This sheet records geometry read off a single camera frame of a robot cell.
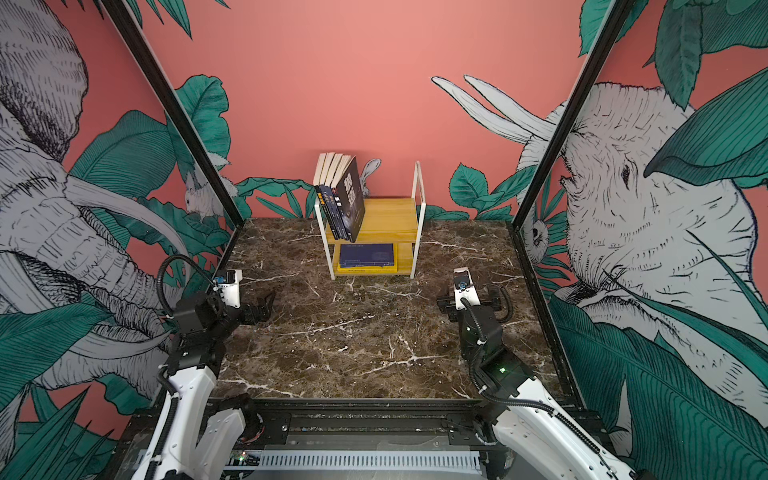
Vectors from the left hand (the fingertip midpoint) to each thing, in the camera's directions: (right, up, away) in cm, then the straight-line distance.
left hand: (257, 287), depth 78 cm
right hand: (+54, +3, -6) cm, 54 cm away
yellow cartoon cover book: (+40, +7, +28) cm, 49 cm away
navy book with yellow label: (+27, +8, +24) cm, 37 cm away
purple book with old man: (+20, +23, -2) cm, 30 cm away
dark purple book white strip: (+25, +24, +3) cm, 35 cm away
